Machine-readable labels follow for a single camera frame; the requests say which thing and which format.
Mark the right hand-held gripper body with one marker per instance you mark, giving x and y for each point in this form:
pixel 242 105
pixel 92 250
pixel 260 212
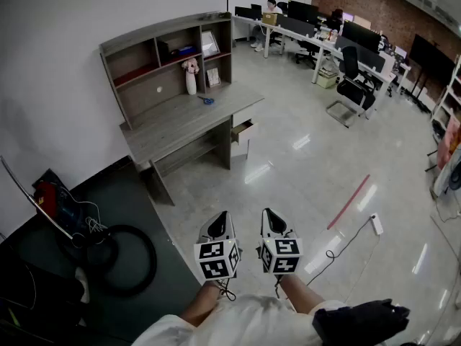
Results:
pixel 282 256

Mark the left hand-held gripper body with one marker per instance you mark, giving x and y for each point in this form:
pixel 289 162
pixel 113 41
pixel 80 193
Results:
pixel 216 261

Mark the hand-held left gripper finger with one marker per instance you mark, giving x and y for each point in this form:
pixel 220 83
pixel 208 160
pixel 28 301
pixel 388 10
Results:
pixel 210 229
pixel 227 231

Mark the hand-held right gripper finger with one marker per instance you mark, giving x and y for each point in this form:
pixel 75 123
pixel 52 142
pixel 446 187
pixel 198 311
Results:
pixel 284 229
pixel 267 227

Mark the white drawer with brown interior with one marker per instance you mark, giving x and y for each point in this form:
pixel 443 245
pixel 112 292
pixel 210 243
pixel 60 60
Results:
pixel 249 131

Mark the person's right forearm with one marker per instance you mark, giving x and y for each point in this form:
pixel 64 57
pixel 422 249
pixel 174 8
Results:
pixel 300 296

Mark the person's left forearm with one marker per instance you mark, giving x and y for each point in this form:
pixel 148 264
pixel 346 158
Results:
pixel 201 305

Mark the grey wooden desk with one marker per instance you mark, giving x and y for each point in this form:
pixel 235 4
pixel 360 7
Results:
pixel 180 121

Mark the tree print desk calendar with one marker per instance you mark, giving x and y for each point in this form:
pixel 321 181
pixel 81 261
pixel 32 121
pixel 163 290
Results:
pixel 212 77

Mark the black swivel office chair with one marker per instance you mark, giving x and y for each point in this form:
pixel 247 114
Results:
pixel 308 52

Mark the long white office desk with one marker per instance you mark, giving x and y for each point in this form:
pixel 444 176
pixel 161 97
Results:
pixel 324 47

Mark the dark desk partition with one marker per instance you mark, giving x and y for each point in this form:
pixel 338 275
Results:
pixel 295 25
pixel 363 54

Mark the person's white shirt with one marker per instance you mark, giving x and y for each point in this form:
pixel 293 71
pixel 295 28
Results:
pixel 234 323

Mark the black rubber hoop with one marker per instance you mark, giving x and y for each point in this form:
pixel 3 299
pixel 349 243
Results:
pixel 151 258

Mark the red floor tape strip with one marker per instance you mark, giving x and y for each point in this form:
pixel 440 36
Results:
pixel 349 200

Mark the dark grey floor mat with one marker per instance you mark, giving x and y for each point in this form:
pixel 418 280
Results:
pixel 126 200

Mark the white power strip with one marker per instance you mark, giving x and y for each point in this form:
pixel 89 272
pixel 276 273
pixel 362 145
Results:
pixel 377 223

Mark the black bag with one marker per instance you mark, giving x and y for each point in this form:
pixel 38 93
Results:
pixel 360 323

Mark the white ceramic vase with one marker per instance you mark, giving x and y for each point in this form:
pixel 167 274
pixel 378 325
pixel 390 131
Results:
pixel 191 84

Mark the pale green storage box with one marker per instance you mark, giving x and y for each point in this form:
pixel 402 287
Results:
pixel 327 79

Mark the black cantilever chair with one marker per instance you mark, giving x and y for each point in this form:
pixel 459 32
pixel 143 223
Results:
pixel 356 88

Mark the pink flower bouquet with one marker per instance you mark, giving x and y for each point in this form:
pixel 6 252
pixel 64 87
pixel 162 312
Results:
pixel 191 65

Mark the red tool bag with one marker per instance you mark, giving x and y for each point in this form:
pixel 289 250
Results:
pixel 47 197

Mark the white floor fan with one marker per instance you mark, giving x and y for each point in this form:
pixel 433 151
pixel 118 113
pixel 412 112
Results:
pixel 452 178

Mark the metal rod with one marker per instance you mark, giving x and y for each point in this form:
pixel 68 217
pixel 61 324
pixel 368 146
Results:
pixel 36 204

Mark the blue flat box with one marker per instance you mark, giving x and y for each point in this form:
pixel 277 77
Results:
pixel 187 49

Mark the black box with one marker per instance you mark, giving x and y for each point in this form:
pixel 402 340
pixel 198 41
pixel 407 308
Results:
pixel 163 50

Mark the framed deer picture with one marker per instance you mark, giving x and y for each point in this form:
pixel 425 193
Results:
pixel 210 43

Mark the pink hanging cloth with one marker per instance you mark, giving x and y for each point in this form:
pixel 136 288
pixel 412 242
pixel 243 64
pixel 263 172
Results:
pixel 448 139

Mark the cardboard box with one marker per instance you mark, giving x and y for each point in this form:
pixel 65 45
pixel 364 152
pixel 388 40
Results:
pixel 269 18

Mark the wide black monitor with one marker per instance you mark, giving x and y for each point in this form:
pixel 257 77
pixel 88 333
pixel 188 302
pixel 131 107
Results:
pixel 362 34

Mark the white metal shelf rack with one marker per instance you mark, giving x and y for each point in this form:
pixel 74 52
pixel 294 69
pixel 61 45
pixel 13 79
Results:
pixel 450 92

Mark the small black monitor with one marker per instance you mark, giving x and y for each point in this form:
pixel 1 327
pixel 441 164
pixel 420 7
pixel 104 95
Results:
pixel 256 11
pixel 243 13

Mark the large black monitor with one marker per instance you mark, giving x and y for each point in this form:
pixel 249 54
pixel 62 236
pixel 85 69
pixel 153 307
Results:
pixel 302 11

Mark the large black television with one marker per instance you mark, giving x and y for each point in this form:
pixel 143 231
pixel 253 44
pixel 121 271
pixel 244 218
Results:
pixel 432 60

